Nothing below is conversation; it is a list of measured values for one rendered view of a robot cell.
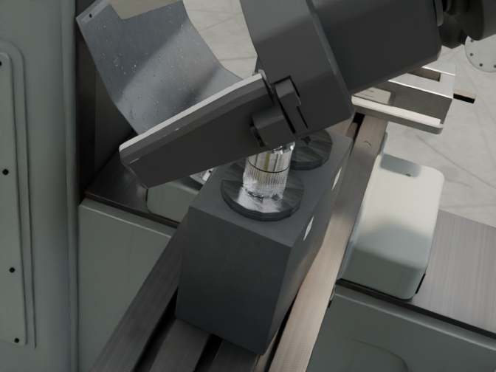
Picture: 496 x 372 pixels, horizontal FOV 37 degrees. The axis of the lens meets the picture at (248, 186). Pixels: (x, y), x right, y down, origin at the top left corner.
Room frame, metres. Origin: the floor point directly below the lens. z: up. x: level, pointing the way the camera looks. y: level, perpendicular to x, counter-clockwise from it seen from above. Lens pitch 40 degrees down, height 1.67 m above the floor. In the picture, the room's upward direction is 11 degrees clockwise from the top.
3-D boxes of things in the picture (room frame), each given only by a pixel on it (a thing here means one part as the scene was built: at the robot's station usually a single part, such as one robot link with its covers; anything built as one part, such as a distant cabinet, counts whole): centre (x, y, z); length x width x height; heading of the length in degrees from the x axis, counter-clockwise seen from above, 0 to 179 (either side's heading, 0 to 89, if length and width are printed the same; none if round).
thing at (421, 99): (1.17, -0.15, 1.02); 0.35 x 0.15 x 0.11; 81
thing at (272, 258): (0.66, -0.03, 1.06); 0.22 x 0.12 x 0.20; 164
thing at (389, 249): (1.04, -0.09, 0.82); 0.50 x 0.35 x 0.12; 79
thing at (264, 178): (0.61, -0.02, 1.19); 0.05 x 0.05 x 0.06
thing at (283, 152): (0.61, -0.02, 1.22); 0.05 x 0.05 x 0.01
